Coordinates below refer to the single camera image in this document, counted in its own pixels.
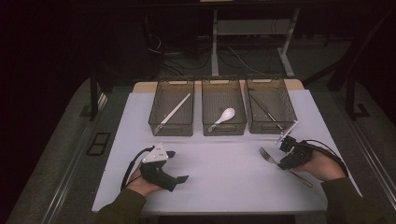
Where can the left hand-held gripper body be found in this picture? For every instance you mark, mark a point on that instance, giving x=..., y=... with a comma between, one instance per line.
x=155, y=174

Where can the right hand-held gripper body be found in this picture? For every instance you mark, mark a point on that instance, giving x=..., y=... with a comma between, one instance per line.
x=302, y=152

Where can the brown transparent plastic basket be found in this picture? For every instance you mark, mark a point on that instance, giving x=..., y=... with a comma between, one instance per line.
x=183, y=121
x=218, y=99
x=280, y=99

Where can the white spoon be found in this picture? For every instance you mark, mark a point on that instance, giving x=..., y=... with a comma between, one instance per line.
x=227, y=114

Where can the person's left hand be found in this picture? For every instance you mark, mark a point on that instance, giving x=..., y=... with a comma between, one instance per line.
x=141, y=185

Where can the person's right hand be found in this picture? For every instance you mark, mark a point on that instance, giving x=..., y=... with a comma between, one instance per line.
x=323, y=168

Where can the white table mat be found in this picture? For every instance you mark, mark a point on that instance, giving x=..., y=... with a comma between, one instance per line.
x=224, y=183

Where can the black upright stand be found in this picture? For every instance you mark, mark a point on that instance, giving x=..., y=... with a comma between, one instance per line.
x=351, y=99
x=93, y=99

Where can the black slanted stand leg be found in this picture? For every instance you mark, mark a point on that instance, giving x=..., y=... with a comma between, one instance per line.
x=358, y=53

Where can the white metal stand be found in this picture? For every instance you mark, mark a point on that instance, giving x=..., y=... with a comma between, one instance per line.
x=214, y=46

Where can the metal floor rail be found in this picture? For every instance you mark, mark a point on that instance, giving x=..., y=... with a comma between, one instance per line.
x=367, y=149
x=73, y=161

